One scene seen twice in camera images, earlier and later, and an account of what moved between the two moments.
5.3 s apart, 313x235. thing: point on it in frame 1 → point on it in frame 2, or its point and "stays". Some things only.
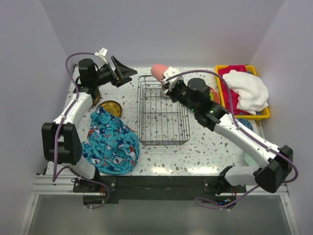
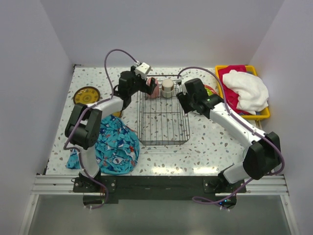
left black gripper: x=124 y=72 → x=146 y=88
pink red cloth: x=234 y=95 stays
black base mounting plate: x=152 y=187 stays
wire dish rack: x=160 y=122 stays
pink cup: x=158 y=70 → x=155 y=94
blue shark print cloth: x=112 y=147 stays
